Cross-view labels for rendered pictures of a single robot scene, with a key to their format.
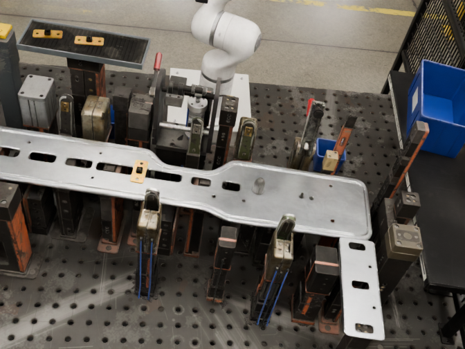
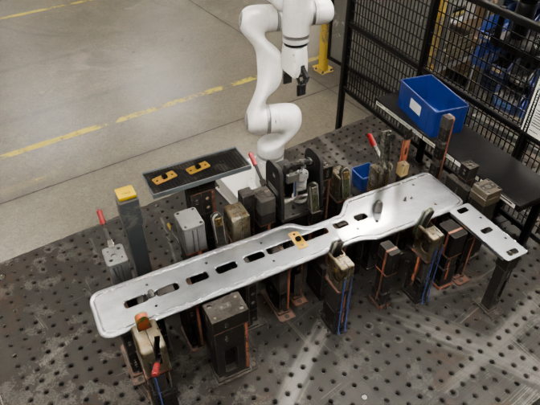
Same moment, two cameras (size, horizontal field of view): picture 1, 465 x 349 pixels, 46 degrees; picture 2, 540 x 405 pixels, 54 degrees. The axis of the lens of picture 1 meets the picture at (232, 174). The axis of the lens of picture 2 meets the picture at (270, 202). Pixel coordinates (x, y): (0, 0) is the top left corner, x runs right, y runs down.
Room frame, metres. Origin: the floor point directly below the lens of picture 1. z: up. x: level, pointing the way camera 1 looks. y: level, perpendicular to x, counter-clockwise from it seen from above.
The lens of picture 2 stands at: (-0.14, 0.87, 2.29)
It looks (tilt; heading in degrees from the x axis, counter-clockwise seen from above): 41 degrees down; 337
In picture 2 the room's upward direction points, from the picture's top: straight up
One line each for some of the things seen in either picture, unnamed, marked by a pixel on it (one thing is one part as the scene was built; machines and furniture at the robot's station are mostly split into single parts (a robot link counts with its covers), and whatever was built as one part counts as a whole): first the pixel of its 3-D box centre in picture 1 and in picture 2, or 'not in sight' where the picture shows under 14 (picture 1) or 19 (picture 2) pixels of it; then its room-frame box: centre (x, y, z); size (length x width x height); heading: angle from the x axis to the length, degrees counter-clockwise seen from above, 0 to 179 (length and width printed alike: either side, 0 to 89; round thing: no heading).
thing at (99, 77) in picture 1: (89, 102); (202, 218); (1.33, 0.51, 0.92); 0.10 x 0.08 x 0.45; 94
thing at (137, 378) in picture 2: not in sight; (128, 337); (0.97, 0.89, 0.84); 0.18 x 0.06 x 0.29; 4
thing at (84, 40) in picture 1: (89, 39); (198, 166); (1.35, 0.50, 1.17); 0.08 x 0.04 x 0.01; 103
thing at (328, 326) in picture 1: (342, 293); (463, 249); (0.86, -0.37, 0.84); 0.11 x 0.06 x 0.29; 4
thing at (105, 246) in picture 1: (112, 202); (277, 278); (1.01, 0.34, 0.84); 0.17 x 0.06 x 0.29; 4
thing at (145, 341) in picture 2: not in sight; (157, 370); (0.79, 0.83, 0.88); 0.15 x 0.11 x 0.36; 4
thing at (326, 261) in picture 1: (313, 286); (444, 255); (0.87, -0.29, 0.84); 0.11 x 0.10 x 0.28; 4
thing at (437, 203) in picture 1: (438, 165); (456, 141); (1.28, -0.62, 1.02); 0.90 x 0.22 x 0.03; 4
